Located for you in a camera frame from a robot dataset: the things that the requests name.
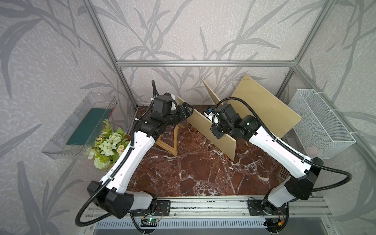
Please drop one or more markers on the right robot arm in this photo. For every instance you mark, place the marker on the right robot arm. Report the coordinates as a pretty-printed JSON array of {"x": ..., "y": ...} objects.
[{"x": 303, "y": 170}]

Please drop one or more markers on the aluminium mounting rail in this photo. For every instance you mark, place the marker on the aluminium mounting rail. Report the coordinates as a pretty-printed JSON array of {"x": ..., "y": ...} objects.
[{"x": 236, "y": 207}]

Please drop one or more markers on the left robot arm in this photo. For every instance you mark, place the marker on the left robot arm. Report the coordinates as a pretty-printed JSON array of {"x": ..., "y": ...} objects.
[{"x": 111, "y": 192}]

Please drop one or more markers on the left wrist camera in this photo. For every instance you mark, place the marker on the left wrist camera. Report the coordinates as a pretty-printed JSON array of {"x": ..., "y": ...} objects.
[{"x": 174, "y": 104}]

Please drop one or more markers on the brown plastic grid scoop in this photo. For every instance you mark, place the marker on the brown plastic grid scoop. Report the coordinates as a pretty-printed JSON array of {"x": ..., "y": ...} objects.
[{"x": 282, "y": 174}]

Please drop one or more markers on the clear plastic wall bin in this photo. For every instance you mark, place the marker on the clear plastic wall bin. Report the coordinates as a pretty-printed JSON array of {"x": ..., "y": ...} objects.
[{"x": 77, "y": 135}]

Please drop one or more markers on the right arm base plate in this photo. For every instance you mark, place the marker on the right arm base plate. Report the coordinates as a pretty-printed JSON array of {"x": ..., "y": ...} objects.
[{"x": 258, "y": 207}]

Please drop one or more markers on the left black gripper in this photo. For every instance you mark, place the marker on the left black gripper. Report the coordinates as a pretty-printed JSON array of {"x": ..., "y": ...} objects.
[{"x": 183, "y": 115}]

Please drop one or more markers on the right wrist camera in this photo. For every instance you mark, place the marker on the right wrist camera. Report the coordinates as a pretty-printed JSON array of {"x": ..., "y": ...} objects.
[{"x": 209, "y": 113}]

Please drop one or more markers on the white wire mesh basket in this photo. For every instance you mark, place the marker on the white wire mesh basket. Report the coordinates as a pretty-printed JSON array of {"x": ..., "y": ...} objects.
[{"x": 320, "y": 131}]

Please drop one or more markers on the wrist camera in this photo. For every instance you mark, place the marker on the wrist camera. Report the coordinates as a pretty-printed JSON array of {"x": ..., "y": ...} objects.
[
  {"x": 209, "y": 113},
  {"x": 174, "y": 104}
]

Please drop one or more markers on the artificial flower bouquet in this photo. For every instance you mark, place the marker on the artificial flower bouquet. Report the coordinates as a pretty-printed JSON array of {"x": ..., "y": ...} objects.
[{"x": 108, "y": 146}]

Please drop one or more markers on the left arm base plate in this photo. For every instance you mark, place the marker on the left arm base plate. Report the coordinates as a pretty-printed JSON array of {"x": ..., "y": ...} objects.
[{"x": 158, "y": 207}]

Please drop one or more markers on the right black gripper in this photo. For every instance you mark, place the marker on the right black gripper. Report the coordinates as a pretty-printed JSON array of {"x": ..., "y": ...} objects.
[{"x": 213, "y": 129}]

